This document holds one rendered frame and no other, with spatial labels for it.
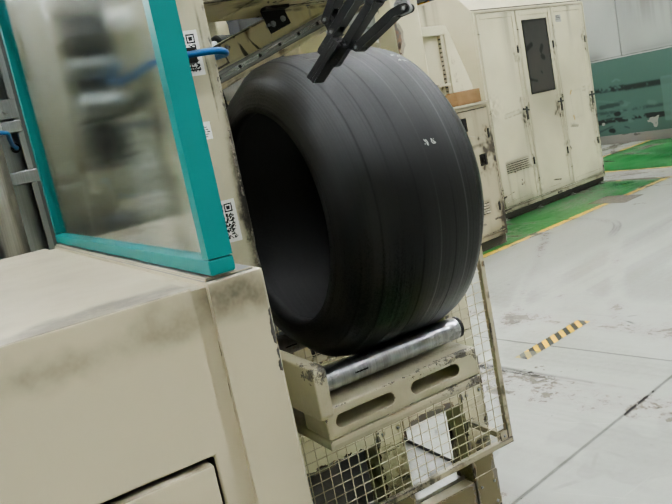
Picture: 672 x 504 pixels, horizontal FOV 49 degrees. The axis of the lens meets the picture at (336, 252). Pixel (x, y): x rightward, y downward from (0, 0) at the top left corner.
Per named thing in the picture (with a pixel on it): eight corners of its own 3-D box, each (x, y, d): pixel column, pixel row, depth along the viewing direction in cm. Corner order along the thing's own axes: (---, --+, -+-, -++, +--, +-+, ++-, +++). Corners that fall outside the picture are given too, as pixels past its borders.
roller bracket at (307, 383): (322, 423, 128) (311, 370, 126) (231, 377, 162) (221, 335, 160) (338, 416, 129) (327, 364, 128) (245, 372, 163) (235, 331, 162)
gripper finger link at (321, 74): (345, 40, 105) (348, 43, 105) (320, 79, 109) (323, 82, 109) (335, 39, 103) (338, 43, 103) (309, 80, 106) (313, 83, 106)
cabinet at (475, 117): (446, 269, 594) (419, 115, 572) (395, 267, 638) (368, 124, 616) (512, 241, 650) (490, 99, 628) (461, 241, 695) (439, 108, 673)
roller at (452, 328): (321, 399, 132) (316, 376, 131) (308, 394, 136) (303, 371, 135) (467, 338, 149) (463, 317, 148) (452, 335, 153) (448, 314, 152)
